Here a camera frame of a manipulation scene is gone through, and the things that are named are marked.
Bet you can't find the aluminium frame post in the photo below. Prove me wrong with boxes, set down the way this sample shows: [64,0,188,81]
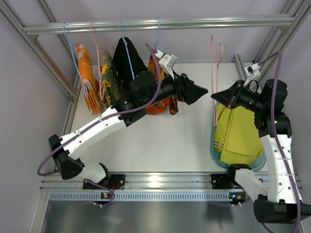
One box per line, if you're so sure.
[0,0,79,172]
[233,0,311,81]

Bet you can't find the green yellow camouflage trousers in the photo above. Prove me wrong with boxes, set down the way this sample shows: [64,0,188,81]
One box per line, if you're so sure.
[99,49,122,108]

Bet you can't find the orange red camouflage trousers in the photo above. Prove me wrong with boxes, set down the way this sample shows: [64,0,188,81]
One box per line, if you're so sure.
[146,56,179,116]

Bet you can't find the blue hanger with black trousers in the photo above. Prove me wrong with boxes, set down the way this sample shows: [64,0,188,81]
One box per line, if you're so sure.
[118,19,135,80]

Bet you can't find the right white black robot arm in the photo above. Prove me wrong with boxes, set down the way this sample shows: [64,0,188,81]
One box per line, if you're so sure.
[211,79,311,224]

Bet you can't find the aluminium frame right post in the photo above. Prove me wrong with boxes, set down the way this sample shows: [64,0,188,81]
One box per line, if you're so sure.
[233,0,311,81]

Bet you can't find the black trousers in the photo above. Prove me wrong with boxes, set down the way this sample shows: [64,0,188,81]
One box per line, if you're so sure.
[113,37,148,97]

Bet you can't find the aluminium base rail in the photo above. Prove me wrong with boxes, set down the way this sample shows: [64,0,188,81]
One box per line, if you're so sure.
[40,171,225,191]

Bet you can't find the blue hanger with camouflage trousers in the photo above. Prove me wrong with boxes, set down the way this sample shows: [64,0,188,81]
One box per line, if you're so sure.
[152,17,161,50]

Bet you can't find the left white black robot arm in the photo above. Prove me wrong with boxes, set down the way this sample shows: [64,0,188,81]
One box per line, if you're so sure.
[49,71,208,187]

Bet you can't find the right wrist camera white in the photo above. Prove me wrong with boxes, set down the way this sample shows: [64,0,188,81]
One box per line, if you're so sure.
[244,63,260,87]

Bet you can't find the teal transparent plastic bin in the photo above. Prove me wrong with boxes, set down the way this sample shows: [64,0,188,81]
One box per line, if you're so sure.
[208,101,266,170]

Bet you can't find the aluminium hanging rail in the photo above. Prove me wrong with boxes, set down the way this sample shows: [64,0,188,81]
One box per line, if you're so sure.
[23,14,294,35]

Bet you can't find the aluminium frame left post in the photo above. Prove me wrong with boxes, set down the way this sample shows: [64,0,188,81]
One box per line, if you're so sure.
[0,0,79,172]

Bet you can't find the orange white trousers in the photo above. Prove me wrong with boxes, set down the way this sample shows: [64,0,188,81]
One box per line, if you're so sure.
[76,43,101,115]

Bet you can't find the blue wire hanger leftmost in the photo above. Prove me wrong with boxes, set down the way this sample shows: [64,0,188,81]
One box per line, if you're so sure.
[62,21,88,98]

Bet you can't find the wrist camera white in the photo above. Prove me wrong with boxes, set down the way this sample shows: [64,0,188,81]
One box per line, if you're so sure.
[244,63,260,87]
[155,50,178,79]

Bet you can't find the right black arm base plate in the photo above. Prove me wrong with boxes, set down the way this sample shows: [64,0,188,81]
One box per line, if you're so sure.
[210,173,237,190]

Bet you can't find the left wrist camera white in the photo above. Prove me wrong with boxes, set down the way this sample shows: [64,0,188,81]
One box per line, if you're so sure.
[155,50,178,79]

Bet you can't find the pink wire hanger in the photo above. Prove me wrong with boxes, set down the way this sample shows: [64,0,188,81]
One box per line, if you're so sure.
[209,35,225,127]
[89,20,104,100]

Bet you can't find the grey slotted cable duct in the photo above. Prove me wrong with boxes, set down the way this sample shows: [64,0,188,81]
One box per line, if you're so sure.
[49,191,245,201]

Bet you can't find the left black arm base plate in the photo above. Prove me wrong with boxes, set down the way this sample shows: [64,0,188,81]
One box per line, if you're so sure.
[83,174,126,190]

